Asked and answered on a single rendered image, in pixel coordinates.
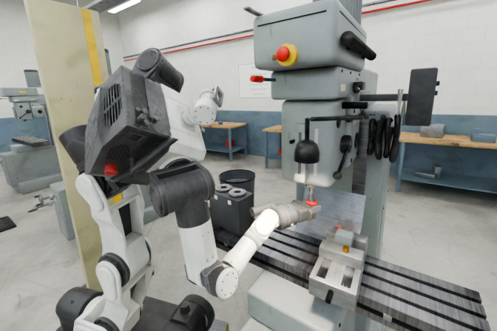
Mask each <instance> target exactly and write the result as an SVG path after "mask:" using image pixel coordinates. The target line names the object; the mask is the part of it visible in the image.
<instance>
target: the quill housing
mask: <svg viewBox="0 0 497 331"><path fill-rule="evenodd" d="M342 102H345V100H344V99H342V98H339V99H333V100H285V101H284V102H283V104H282V167H281V168H282V176H283V179H285V180H288V181H292V182H297V181H294V164H295V161H294V150H295V143H292V144H290V143H289V141H290V140H293V139H295V132H294V124H295V123H304V122H305V119H306V118H307V117H308V118H310V117H322V116H323V117H324V116H329V117H330V116H343V115H344V116H345V110H346V109H342ZM309 128H310V131H309V140H313V141H314V142H315V143H317V145H318V148H319V162H318V163H313V164H308V179H307V180H306V181H305V182H298V183H302V184H306V185H313V186H317V187H321V188H328V187H330V186H331V185H332V184H333V183H334V181H335V179H334V178H333V173H334V172H335V171H337V170H338V168H339V164H340V163H341V160H342V157H343V153H342V152H341V151H340V142H341V139H342V136H343V135H344V133H345V120H333V121H332V120H331V121H313V122H312V121H310V125H309Z"/></svg>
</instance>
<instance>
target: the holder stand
mask: <svg viewBox="0 0 497 331"><path fill-rule="evenodd" d="M209 205H210V216H211V221H212V222H213V223H214V224H216V225H219V226H220V227H222V228H225V229H226V230H228V231H231V232H232V233H235V234H237V235H238V236H241V235H242V234H243V233H245V232H246V231H247V230H248V229H249V228H250V227H251V225H252V223H253V222H254V217H252V216H251V214H250V208H252V207H254V194H253V193H251V192H248V191H246V190H244V189H242V188H235V187H232V186H231V185H228V184H222V185H218V186H216V188H215V195H214V197H213V199H211V200H209Z"/></svg>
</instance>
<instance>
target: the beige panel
mask: <svg viewBox="0 0 497 331"><path fill-rule="evenodd" d="M24 6H25V10H26V14H27V20H28V23H29V27H30V33H31V36H32V40H33V46H34V50H35V56H36V60H37V64H38V70H39V73H40V77H41V83H42V87H43V90H44V96H45V101H46V104H47V110H48V114H49V117H50V124H51V127H52V131H53V137H54V141H55V147H56V151H57V154H58V161H59V164H60V168H61V174H62V177H63V181H64V187H65V191H66V195H67V201H68V205H69V208H70V214H71V218H72V224H73V227H74V231H75V238H76V242H77V245H78V251H79V255H80V258H81V264H82V268H83V272H84V278H85V282H86V284H84V285H83V286H81V287H85V288H89V289H93V290H97V291H100V292H104V291H103V289H102V287H101V284H100V282H99V280H98V277H97V275H96V272H95V269H96V266H97V264H98V260H99V259H100V257H101V256H102V252H103V247H102V241H101V233H100V228H99V225H98V223H97V222H96V221H95V220H94V219H93V218H92V214H91V208H90V205H89V204H88V202H87V201H86V200H85V199H84V198H83V197H82V196H81V195H80V194H79V192H78V190H77V188H76V186H75V181H76V179H77V177H78V176H79V175H78V174H79V171H78V169H77V168H76V166H77V165H76V164H75V163H74V162H73V161H72V159H71V157H70V156H69V155H68V153H67V151H66V150H65V148H64V147H63V145H62V144H61V142H60V140H59V139H58V138H59V136H60V134H61V133H63V132H65V131H66V130H68V129H70V128H72V127H74V126H79V125H84V124H87V122H88V119H89V115H90V113H91V111H92V108H93V105H94V102H95V93H94V88H95V87H96V86H98V85H100V84H103V83H105V81H106V80H107V79H108V78H109V74H108V69H107V60H106V56H105V50H104V42H103V36H102V32H101V23H100V18H99V13H98V12H97V11H94V10H88V9H85V8H82V7H76V6H72V5H69V4H64V3H61V2H56V1H51V0H24ZM123 199H124V195H123V192H121V193H119V194H118V195H116V196H114V197H113V198H111V199H108V200H107V201H108V203H109V206H111V205H114V204H115V203H117V202H119V201H121V200H123Z"/></svg>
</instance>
